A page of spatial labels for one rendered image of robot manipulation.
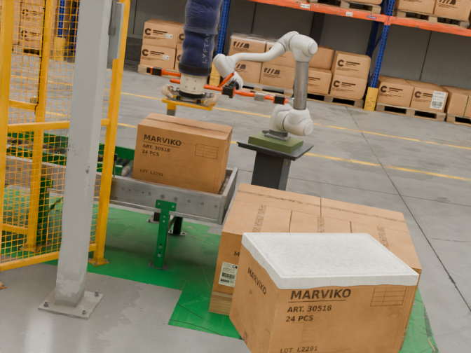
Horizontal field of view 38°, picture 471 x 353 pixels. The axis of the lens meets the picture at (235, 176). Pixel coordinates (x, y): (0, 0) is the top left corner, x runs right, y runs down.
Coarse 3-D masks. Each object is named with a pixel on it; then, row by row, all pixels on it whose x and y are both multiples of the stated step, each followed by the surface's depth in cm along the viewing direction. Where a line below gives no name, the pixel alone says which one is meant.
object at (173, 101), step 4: (164, 100) 453; (168, 100) 453; (172, 100) 454; (176, 100) 455; (180, 100) 457; (184, 100) 459; (200, 100) 456; (176, 104) 453; (180, 104) 453; (184, 104) 453; (188, 104) 452; (192, 104) 453; (196, 104) 453; (200, 104) 454; (204, 104) 456; (196, 108) 453; (200, 108) 452; (204, 108) 452; (208, 108) 452; (212, 108) 457
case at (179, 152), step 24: (144, 120) 465; (168, 120) 476; (192, 120) 487; (144, 144) 458; (168, 144) 456; (192, 144) 454; (216, 144) 452; (144, 168) 462; (168, 168) 461; (192, 168) 459; (216, 168) 457; (216, 192) 462
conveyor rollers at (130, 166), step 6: (12, 138) 521; (12, 144) 502; (48, 150) 503; (54, 150) 513; (60, 150) 505; (66, 150) 513; (102, 156) 515; (120, 162) 501; (132, 162) 504; (126, 168) 489; (126, 174) 486; (222, 186) 483; (222, 192) 472
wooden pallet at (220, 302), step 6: (216, 294) 418; (222, 294) 417; (228, 294) 417; (210, 300) 419; (216, 300) 419; (222, 300) 418; (228, 300) 418; (210, 306) 420; (216, 306) 420; (222, 306) 419; (228, 306) 419; (216, 312) 421; (222, 312) 421; (228, 312) 420; (402, 336) 411; (402, 342) 412
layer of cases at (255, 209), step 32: (256, 192) 485; (288, 192) 496; (224, 224) 417; (256, 224) 425; (288, 224) 433; (320, 224) 442; (352, 224) 452; (384, 224) 462; (224, 256) 410; (416, 256) 415; (224, 288) 416; (416, 288) 401
